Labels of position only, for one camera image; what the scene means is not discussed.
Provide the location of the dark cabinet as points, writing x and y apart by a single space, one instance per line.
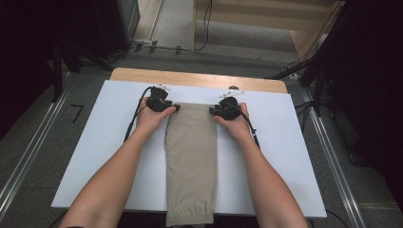
128 19

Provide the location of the person's right hand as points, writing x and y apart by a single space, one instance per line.
237 126

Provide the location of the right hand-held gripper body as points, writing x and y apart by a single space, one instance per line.
228 109

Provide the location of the beige wooden platform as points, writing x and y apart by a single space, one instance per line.
253 12

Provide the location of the black left sleeve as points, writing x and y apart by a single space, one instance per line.
74 227

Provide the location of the small dark round object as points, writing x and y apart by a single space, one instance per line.
234 87

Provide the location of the black metal stand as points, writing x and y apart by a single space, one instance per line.
316 82
58 72

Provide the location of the person's left hand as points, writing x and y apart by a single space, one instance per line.
150 122

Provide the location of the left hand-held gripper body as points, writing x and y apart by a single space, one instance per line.
158 101

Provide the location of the khaki pants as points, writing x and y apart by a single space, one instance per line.
191 158

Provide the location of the dark curtain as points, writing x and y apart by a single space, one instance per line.
31 47
374 79

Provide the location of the metal floor rail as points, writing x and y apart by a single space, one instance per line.
28 155
335 167

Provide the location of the white board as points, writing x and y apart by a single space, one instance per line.
275 152

